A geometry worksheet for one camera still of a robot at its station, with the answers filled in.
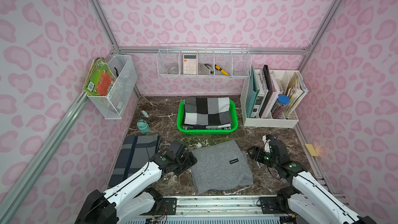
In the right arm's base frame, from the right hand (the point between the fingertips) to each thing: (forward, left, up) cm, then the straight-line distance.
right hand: (251, 150), depth 84 cm
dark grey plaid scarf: (+1, +65, -5) cm, 65 cm away
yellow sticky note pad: (+6, -40, -12) cm, 42 cm away
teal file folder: (+23, 0, +22) cm, 32 cm away
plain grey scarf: (-7, +16, -3) cm, 18 cm away
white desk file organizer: (+45, -24, +11) cm, 52 cm away
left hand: (-6, +31, 0) cm, 31 cm away
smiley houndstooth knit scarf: (+15, +18, +1) cm, 23 cm away
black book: (+24, -9, +23) cm, 34 cm away
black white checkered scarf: (+25, +23, 0) cm, 34 cm away
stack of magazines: (+29, -27, +17) cm, 43 cm away
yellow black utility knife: (+44, +14, +19) cm, 50 cm away
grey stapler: (+47, +26, +19) cm, 57 cm away
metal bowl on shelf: (+40, +45, +23) cm, 64 cm away
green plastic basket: (+14, +8, +1) cm, 16 cm away
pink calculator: (+45, +35, +24) cm, 62 cm away
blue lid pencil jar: (+25, -19, +11) cm, 33 cm away
